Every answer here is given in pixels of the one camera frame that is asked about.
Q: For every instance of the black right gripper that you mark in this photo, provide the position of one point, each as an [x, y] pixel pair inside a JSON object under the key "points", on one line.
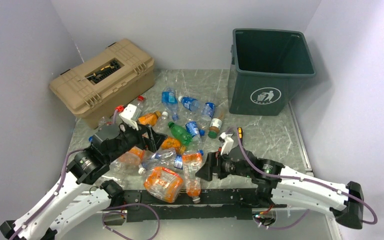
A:
{"points": [[206, 171]]}

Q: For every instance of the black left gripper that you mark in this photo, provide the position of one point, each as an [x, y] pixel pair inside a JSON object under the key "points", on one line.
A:
{"points": [[153, 142]]}

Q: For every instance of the tall orange label bottle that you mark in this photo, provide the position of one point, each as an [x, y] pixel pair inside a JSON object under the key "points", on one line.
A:
{"points": [[191, 162]]}

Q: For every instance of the crushed clear blue label bottle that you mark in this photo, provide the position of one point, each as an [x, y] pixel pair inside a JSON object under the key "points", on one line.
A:
{"points": [[167, 158]]}

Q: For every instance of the blue label pepsi bottle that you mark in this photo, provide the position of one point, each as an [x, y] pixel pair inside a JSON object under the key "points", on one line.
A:
{"points": [[193, 128]]}

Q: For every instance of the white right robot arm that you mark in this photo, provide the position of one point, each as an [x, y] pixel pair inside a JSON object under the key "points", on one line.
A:
{"points": [[278, 184]]}

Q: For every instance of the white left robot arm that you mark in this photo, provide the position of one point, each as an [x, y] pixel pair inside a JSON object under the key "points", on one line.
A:
{"points": [[52, 216]]}

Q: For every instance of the dark green trash bin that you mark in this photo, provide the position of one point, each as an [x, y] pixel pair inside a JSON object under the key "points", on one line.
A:
{"points": [[268, 68]]}

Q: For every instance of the small orange bottle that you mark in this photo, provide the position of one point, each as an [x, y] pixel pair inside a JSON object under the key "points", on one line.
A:
{"points": [[171, 142]]}

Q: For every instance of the orange juice bottle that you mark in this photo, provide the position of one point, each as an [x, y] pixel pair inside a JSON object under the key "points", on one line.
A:
{"points": [[149, 118]]}

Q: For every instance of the green plastic bottle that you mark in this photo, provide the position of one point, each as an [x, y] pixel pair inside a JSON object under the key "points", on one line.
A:
{"points": [[180, 133]]}

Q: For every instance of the large orange label bottle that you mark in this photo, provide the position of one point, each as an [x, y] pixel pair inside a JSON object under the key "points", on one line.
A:
{"points": [[128, 163]]}

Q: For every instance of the crushed orange label jug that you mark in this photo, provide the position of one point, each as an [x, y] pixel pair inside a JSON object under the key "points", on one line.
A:
{"points": [[163, 184]]}

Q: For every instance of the red cap clear bottle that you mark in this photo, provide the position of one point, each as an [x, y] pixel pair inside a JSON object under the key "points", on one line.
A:
{"points": [[140, 102]]}

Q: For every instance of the blue tinted water bottle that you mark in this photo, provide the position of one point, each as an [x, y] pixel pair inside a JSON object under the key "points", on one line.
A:
{"points": [[170, 102]]}

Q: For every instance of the brown coffee bottle green cap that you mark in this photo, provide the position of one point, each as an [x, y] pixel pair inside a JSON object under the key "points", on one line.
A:
{"points": [[216, 124]]}

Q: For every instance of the yellow black screwdriver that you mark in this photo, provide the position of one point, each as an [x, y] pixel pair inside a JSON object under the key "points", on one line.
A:
{"points": [[240, 132]]}

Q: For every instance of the blue label water bottle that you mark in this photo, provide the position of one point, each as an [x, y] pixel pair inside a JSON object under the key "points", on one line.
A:
{"points": [[190, 103]]}

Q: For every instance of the small blue label bottle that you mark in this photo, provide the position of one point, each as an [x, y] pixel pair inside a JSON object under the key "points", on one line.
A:
{"points": [[208, 111]]}

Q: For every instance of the tan plastic toolbox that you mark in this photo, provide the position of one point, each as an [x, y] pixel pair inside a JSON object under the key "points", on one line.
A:
{"points": [[114, 77]]}

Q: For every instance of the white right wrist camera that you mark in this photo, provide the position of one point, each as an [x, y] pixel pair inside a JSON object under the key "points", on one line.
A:
{"points": [[226, 143]]}

